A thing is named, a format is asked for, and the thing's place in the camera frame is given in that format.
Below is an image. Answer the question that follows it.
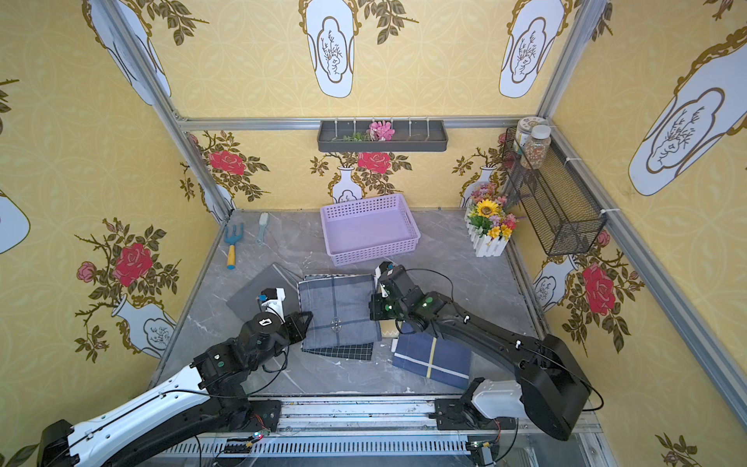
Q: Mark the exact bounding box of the grey plaid pillowcase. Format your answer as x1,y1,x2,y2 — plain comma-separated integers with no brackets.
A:
298,274,381,350

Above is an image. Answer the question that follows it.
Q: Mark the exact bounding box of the black grid pillowcase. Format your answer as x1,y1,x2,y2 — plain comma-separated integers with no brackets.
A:
302,342,374,361

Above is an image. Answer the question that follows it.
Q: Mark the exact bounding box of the blue striped pillowcase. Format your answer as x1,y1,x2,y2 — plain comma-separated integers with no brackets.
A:
393,333,472,389

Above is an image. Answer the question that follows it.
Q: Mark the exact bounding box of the purple plastic basket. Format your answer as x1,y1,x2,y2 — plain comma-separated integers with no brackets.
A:
320,194,420,267

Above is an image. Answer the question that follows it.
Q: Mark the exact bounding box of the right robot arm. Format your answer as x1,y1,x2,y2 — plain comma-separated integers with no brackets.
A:
370,262,596,441

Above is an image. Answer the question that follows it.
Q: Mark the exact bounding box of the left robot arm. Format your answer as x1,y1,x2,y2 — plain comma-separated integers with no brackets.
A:
36,311,313,466

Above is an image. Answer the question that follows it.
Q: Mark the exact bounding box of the plain grey folded pillowcase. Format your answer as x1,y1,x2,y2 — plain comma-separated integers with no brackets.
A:
227,264,302,321

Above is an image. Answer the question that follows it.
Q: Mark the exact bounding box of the blue yellow garden fork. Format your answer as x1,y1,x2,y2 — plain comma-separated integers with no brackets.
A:
224,223,244,270

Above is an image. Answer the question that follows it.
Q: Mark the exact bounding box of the flower pot white fence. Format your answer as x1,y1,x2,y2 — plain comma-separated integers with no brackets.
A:
465,182,519,258

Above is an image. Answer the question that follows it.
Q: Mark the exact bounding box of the small light blue brush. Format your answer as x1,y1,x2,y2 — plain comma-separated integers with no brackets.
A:
255,212,270,245

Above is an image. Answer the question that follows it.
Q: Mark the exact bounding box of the pink artificial flower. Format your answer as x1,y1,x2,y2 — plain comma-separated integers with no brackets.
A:
367,121,396,141

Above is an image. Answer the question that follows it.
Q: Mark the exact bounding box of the glass jar front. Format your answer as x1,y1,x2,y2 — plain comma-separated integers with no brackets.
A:
521,125,552,169

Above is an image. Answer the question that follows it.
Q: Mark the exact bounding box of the glass jar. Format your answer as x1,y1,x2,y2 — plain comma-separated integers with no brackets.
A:
521,125,552,169
515,116,547,148

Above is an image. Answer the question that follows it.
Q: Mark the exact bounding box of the glass jar back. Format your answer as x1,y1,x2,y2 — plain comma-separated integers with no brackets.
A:
515,116,547,148

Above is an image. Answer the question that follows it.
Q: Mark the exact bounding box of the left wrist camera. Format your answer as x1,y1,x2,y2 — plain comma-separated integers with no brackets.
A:
258,288,286,319

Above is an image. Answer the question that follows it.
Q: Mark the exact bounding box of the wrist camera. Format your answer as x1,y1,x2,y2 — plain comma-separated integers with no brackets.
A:
258,288,286,319
375,261,396,287

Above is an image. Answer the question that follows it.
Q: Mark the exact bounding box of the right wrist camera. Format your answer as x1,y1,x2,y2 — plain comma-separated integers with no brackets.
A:
375,261,396,287

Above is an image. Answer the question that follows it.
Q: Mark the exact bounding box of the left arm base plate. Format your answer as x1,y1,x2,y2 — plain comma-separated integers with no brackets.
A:
198,398,282,433

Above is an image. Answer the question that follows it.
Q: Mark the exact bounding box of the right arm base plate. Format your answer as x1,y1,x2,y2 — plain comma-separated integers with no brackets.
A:
429,399,517,431

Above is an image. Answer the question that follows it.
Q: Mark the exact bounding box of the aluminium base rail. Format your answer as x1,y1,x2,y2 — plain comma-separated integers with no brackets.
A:
144,394,616,466

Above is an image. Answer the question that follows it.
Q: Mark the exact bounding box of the grey wall tray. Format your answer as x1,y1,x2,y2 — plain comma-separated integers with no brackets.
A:
317,118,449,153

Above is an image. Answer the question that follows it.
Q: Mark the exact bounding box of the black wire mesh shelf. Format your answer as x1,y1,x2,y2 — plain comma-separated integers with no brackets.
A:
502,128,607,256

